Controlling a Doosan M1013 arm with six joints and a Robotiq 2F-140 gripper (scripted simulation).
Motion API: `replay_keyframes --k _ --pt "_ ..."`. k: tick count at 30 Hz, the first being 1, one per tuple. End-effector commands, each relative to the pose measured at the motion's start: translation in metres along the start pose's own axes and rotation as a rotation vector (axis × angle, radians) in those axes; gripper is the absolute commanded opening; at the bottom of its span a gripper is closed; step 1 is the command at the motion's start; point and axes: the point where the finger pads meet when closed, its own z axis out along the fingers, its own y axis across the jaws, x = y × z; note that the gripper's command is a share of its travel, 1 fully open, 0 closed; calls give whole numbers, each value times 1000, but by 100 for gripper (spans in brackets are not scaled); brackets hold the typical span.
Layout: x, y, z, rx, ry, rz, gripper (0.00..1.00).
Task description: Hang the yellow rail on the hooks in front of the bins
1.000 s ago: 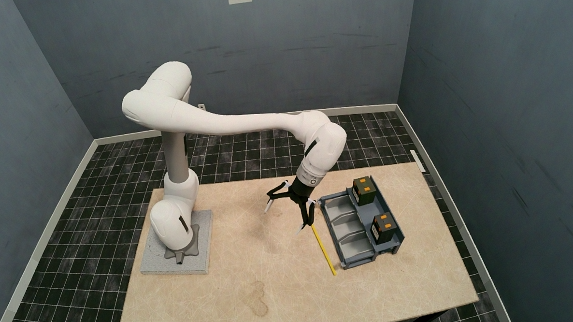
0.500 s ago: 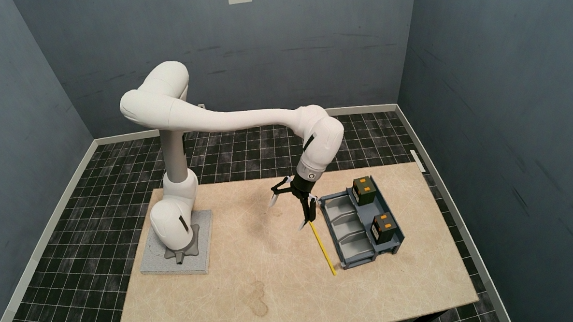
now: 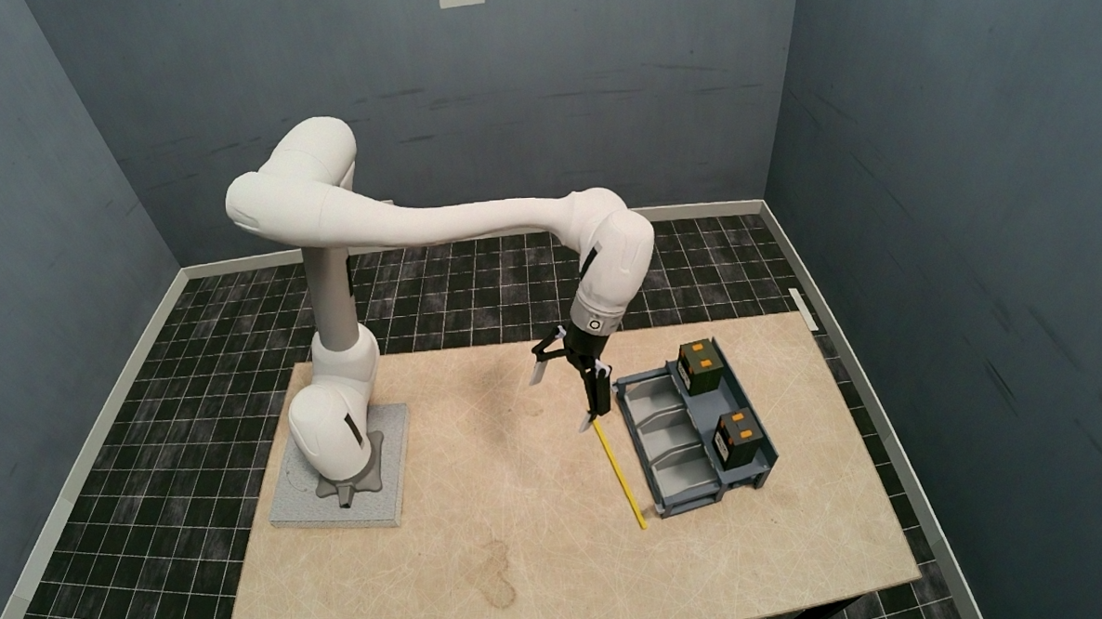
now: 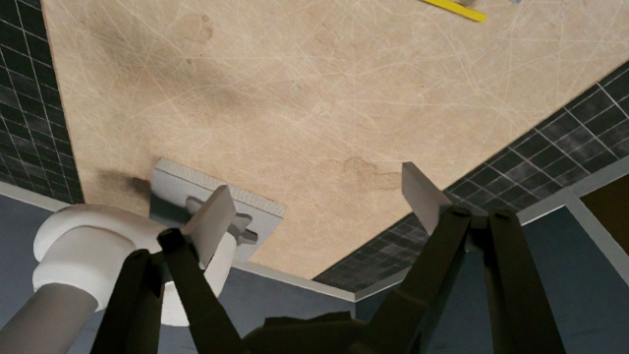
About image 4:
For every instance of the yellow long thin bar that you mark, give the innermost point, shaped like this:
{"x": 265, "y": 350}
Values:
{"x": 457, "y": 8}

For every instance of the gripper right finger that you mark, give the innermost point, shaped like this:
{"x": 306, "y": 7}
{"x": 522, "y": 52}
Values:
{"x": 521, "y": 320}

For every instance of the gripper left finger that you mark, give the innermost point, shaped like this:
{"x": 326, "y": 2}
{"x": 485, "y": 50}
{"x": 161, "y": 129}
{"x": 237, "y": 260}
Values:
{"x": 132, "y": 319}

